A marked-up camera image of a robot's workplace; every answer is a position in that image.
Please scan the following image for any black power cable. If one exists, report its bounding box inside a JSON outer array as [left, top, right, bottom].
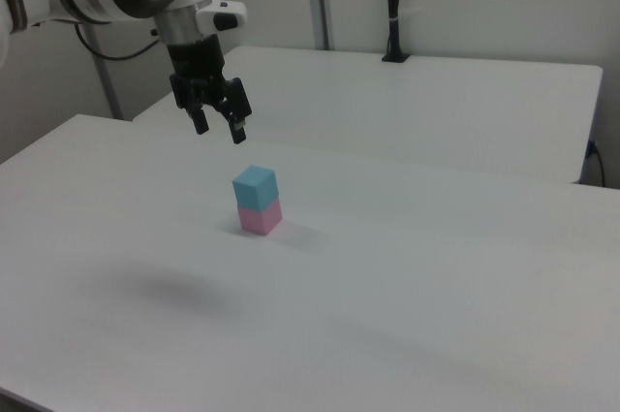
[[586, 140, 606, 187]]

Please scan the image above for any pink cube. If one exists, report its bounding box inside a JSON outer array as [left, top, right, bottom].
[[236, 198, 284, 237]]

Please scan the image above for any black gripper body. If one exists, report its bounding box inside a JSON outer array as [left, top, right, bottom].
[[167, 33, 233, 111]]

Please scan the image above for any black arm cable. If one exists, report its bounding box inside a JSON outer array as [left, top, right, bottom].
[[73, 22, 161, 62]]

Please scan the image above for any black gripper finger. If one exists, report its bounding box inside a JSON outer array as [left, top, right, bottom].
[[186, 104, 211, 136], [212, 77, 253, 145]]

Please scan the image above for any blue cube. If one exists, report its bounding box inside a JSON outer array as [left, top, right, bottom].
[[232, 165, 279, 212]]

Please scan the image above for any black camera stand pole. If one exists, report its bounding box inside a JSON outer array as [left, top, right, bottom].
[[381, 0, 413, 64]]

